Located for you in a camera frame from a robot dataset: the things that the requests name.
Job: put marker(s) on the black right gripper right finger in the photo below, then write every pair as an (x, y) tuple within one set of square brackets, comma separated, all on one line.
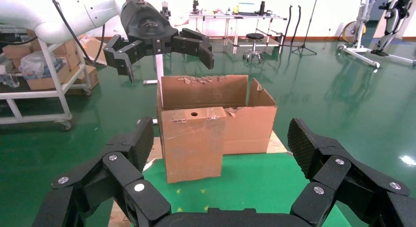
[(341, 180)]

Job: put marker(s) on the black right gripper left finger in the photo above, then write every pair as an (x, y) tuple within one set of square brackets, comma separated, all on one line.
[(120, 173)]

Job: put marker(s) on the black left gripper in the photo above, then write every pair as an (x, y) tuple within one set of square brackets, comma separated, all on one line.
[(146, 24)]

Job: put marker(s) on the wooden block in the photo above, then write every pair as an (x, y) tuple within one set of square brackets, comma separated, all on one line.
[(193, 144)]

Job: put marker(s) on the flat cardboard sheet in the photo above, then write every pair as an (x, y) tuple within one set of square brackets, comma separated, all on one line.
[(94, 48)]

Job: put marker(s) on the brown cardboard box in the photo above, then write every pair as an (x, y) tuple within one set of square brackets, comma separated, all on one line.
[(89, 77), (45, 82), (16, 51)]

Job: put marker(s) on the stacked brown cardboard boxes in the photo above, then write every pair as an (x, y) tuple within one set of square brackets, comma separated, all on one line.
[(70, 51)]

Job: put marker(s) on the large open cardboard carton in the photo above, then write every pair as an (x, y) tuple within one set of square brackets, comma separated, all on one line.
[(250, 128)]

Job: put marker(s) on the white desk leg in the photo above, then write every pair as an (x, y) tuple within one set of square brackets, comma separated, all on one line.
[(159, 68)]

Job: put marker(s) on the green table cloth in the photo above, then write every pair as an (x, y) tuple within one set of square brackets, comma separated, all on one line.
[(256, 186)]

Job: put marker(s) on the black round stool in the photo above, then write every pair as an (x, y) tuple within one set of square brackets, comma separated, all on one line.
[(254, 37)]

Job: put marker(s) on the white metal shelf cart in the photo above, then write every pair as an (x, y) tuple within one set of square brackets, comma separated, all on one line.
[(58, 82)]

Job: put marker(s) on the black bottle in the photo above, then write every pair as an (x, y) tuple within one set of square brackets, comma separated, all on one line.
[(262, 8)]

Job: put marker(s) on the clear plastic bag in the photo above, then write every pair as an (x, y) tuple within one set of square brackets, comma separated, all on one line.
[(35, 64)]

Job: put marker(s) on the white exercise bike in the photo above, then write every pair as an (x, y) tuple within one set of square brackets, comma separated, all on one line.
[(360, 40)]

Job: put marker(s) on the black double pole stand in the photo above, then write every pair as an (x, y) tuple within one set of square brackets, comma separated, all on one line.
[(297, 24)]

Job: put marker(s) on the black microphone stand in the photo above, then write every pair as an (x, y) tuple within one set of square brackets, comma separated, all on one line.
[(307, 30)]

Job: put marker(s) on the black leg exoskeleton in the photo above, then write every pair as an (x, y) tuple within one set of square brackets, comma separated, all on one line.
[(391, 21)]

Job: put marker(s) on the white frame table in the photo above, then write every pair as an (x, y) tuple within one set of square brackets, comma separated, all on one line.
[(237, 17)]

